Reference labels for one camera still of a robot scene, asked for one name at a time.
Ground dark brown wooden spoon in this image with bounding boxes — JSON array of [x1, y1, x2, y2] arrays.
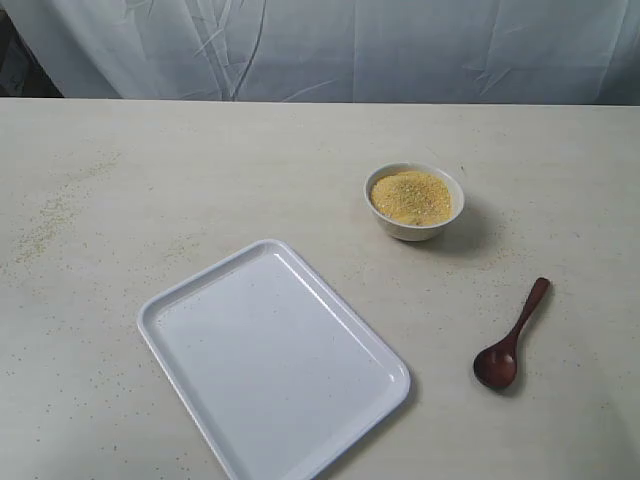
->
[[472, 277, 551, 391]]

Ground yellow millet grains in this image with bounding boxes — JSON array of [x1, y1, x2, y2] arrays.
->
[[370, 171, 452, 226]]

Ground white ceramic bowl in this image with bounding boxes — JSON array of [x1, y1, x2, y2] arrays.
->
[[364, 162, 465, 242]]

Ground white plastic tray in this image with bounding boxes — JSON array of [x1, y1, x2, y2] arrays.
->
[[137, 239, 411, 479]]

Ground white backdrop curtain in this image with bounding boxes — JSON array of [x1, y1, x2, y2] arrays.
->
[[2, 0, 639, 105]]

